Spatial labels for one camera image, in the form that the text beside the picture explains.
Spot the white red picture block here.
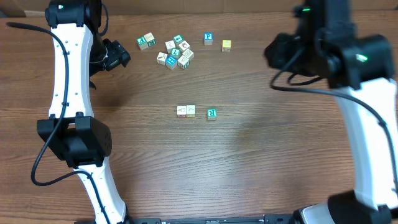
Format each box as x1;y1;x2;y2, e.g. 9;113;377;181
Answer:
178;40;190;52

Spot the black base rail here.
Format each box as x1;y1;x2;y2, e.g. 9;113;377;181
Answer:
74;213;299;224

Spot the white tool picture block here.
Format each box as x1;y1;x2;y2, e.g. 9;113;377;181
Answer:
157;52;169;66

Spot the blue top block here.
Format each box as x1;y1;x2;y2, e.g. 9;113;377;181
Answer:
165;56;178;70

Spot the green J letter block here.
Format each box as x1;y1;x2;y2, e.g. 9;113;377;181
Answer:
170;48;181;60

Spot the white grid picture block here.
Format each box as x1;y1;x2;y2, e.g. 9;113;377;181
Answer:
183;49;194;61

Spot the green F letter block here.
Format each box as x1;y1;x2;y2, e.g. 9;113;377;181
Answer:
136;36;149;50

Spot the green top picture block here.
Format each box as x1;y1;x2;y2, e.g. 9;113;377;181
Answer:
173;34;184;45

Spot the white block red side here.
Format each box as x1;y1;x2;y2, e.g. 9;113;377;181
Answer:
177;105;187;118

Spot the yellow top block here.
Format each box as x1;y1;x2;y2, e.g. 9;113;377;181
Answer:
186;105;196;118

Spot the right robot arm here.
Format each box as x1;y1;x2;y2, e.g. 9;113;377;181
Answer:
264;0;397;224

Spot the yellow block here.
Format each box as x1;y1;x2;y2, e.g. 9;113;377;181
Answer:
186;105;196;118
221;40;232;52

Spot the white plain picture block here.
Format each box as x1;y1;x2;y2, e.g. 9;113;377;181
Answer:
165;40;176;54

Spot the white block green side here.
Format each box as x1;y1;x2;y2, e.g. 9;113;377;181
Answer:
144;32;156;47

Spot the cardboard back panel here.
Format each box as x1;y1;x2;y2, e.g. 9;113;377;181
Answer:
0;0;398;18

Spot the green R letter block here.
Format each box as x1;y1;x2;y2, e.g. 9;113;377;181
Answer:
207;108;218;120

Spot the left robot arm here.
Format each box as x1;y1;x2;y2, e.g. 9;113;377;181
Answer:
37;1;132;223

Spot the white block dark side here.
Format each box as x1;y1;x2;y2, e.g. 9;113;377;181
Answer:
177;55;190;69

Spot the blue P letter block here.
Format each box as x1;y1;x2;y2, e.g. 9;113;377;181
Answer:
203;32;213;45

